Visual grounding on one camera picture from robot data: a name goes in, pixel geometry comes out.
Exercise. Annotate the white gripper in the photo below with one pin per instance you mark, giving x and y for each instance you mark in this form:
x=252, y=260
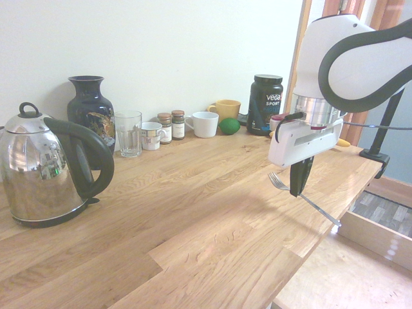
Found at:
x=302, y=145

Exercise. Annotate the silver metal fork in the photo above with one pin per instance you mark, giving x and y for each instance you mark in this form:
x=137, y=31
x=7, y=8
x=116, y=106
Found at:
x=317, y=208

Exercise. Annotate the yellow cloth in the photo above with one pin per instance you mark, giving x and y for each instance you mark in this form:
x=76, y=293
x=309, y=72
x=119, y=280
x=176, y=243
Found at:
x=343, y=143
x=272, y=134

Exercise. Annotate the black protein powder tub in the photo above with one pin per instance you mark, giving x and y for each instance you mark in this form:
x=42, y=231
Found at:
x=265, y=106

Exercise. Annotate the small black device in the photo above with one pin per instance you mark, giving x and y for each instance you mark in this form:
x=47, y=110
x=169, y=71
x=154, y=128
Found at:
x=243, y=119

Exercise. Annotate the green lime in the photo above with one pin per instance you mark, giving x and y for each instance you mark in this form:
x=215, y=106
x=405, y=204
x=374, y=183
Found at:
x=229, y=125

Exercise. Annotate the grey blue door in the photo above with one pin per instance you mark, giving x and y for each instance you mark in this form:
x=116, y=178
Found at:
x=396, y=154

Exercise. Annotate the yellow mug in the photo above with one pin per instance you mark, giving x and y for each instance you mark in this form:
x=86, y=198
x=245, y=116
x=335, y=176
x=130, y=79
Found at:
x=228, y=109

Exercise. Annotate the plain white mug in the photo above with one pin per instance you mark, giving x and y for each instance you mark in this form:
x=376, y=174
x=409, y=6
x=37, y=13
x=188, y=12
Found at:
x=204, y=124

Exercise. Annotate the spice jar with copper lid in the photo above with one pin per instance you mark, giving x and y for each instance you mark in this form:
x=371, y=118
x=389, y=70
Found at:
x=165, y=128
x=178, y=127

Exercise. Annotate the small patterned white cup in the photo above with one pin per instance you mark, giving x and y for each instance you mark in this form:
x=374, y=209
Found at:
x=150, y=136

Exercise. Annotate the metal door hinge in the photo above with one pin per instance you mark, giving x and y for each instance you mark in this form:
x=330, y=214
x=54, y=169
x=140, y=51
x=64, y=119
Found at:
x=343, y=4

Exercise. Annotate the clear drinking glass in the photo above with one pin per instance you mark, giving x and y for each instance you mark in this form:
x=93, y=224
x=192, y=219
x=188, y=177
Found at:
x=128, y=135

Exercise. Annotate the dark blue painted vase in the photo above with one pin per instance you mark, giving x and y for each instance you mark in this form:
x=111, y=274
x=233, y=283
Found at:
x=91, y=112

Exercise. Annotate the black kettle power base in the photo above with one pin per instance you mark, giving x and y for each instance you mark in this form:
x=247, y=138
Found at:
x=64, y=217

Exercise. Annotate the stainless steel electric kettle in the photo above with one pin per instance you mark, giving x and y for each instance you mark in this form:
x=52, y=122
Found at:
x=38, y=174

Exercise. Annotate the pink and white wrist camera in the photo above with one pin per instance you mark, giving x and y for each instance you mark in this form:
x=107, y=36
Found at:
x=277, y=121

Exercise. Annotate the black camera stand with clamp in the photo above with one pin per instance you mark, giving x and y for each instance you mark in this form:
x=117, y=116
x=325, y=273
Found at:
x=381, y=135

